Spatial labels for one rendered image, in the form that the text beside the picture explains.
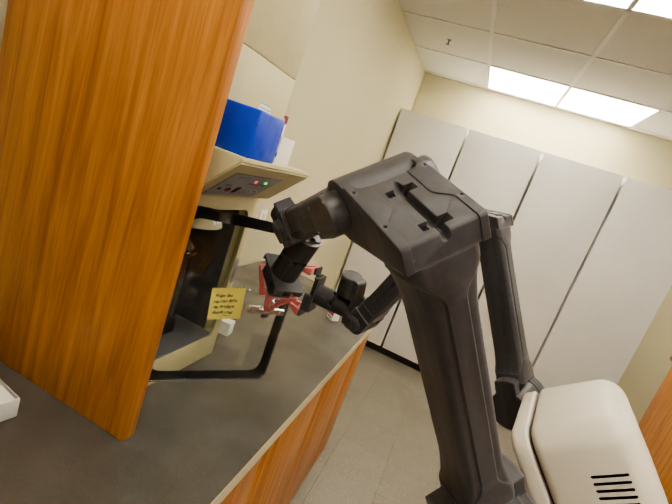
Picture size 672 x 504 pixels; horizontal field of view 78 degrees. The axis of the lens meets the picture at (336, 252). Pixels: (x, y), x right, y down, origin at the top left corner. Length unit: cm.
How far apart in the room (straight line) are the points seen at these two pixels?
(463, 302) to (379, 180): 12
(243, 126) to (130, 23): 24
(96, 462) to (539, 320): 348
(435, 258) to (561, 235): 353
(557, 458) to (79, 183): 87
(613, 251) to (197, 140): 353
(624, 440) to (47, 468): 84
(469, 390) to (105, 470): 67
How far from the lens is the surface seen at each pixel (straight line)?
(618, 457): 63
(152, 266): 78
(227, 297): 95
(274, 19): 99
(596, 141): 437
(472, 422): 41
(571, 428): 63
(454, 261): 32
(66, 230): 92
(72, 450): 93
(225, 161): 79
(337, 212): 34
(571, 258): 385
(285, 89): 108
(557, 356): 401
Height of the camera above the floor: 156
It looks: 12 degrees down
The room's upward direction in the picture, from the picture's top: 20 degrees clockwise
